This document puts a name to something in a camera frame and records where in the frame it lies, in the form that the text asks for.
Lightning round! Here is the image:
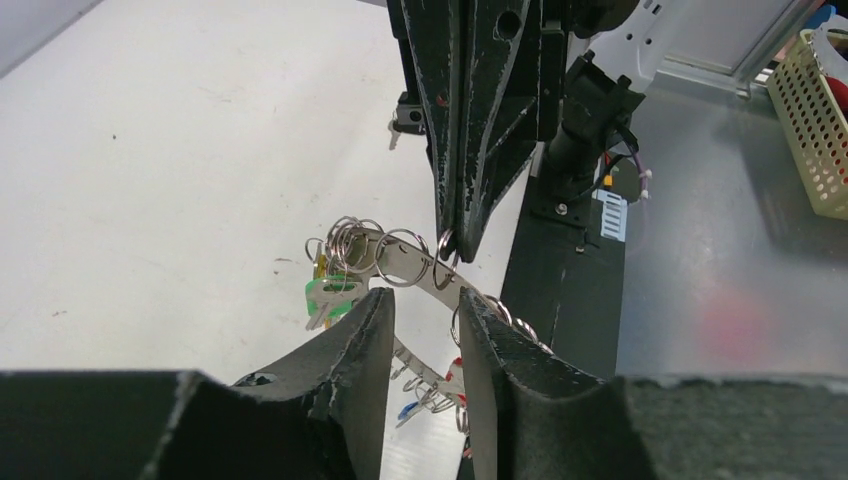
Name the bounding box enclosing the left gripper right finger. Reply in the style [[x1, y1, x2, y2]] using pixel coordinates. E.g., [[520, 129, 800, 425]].
[[458, 288, 847, 479]]

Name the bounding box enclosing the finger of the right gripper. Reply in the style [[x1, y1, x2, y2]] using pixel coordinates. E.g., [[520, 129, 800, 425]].
[[457, 1, 538, 263], [401, 1, 461, 260]]

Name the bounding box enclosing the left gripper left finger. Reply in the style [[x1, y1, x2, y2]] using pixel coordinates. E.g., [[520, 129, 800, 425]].
[[1, 288, 395, 479]]

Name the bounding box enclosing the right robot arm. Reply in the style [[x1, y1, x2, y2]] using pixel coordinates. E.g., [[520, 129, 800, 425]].
[[387, 1, 701, 263]]

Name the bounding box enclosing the key with black tag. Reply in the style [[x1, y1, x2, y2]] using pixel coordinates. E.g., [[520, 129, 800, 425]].
[[388, 117, 402, 151]]

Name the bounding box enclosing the cream perforated basket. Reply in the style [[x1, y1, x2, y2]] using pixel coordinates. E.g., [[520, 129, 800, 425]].
[[766, 30, 847, 220]]

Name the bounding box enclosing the red object in basket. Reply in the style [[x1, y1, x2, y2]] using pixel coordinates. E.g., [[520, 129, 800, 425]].
[[825, 76, 848, 117]]

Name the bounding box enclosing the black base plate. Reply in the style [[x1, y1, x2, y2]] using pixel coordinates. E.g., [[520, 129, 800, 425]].
[[500, 177, 625, 379]]

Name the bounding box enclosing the right white cable duct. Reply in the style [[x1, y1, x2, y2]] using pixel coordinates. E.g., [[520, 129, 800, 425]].
[[593, 190, 628, 243]]

